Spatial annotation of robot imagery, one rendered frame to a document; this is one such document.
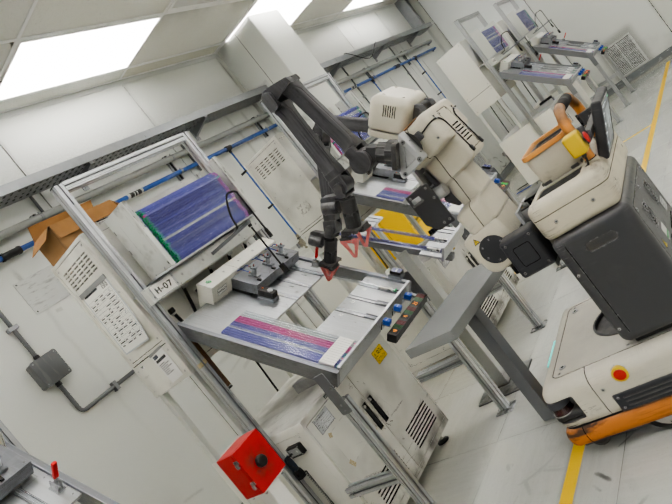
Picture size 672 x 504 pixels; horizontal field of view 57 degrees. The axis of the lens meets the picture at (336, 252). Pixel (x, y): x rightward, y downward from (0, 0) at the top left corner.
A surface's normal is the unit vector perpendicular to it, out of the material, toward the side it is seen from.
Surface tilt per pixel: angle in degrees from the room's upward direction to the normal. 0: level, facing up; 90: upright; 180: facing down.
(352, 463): 90
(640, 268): 90
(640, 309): 90
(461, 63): 90
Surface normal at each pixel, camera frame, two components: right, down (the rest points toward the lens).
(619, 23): -0.46, 0.42
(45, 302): 0.64, -0.46
